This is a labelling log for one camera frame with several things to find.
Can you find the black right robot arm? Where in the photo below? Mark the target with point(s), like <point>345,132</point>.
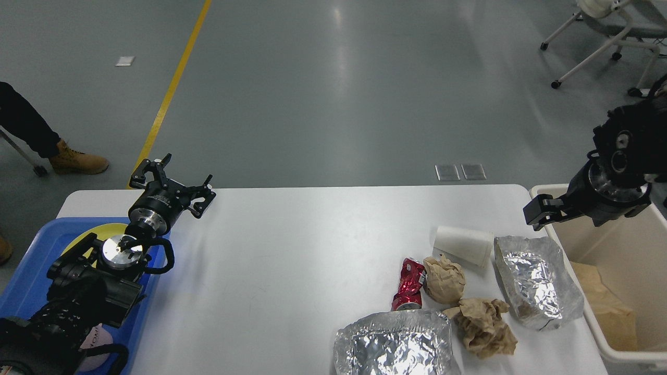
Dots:
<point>628,158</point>

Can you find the tan work boot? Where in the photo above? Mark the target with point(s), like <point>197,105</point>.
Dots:
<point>70,161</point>

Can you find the right floor outlet cover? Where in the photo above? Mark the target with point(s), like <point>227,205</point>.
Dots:
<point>474,172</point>

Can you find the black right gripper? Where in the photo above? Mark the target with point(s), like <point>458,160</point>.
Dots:
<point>591,193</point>

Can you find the left floor outlet cover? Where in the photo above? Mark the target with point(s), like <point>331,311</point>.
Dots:
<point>447,172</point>

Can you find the floor outlet cover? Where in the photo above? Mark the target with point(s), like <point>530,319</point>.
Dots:
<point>447,172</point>
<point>474,172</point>

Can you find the crumpled brown paper ball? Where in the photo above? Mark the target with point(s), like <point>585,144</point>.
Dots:
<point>445,280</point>

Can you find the pink mug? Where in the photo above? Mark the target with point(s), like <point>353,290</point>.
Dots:
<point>98,336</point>

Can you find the grey chair leg caster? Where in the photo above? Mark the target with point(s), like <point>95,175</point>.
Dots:
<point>39,170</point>

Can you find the black trouser leg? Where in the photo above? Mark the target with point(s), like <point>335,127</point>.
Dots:
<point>21,120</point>

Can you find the crushed red soda can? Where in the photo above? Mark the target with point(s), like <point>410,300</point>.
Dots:
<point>411,280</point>

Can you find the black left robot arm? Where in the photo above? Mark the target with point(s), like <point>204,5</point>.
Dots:
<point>98,281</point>

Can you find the crumpled brown paper napkin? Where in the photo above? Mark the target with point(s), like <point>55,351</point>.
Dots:
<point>485,333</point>

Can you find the yellow plate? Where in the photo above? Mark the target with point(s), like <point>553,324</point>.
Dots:
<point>103,232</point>

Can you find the blue plastic tray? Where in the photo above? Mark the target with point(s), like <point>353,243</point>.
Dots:
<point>26,292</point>

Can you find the brown paper in bin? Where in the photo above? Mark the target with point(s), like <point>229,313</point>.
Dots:
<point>590,282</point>

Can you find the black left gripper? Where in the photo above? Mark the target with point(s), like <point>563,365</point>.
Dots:
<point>162,202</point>

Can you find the rear aluminium foil piece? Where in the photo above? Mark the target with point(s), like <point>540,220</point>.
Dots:
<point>541,292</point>

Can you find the front aluminium foil tray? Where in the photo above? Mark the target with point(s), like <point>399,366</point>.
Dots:
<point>410,341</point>

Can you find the white office chair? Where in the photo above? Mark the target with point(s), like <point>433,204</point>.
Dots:
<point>636,24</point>

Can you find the brown paper bag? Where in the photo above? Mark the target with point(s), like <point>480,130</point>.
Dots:
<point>616,320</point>

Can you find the beige plastic bin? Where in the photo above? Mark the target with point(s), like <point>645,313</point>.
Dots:
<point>630,256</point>

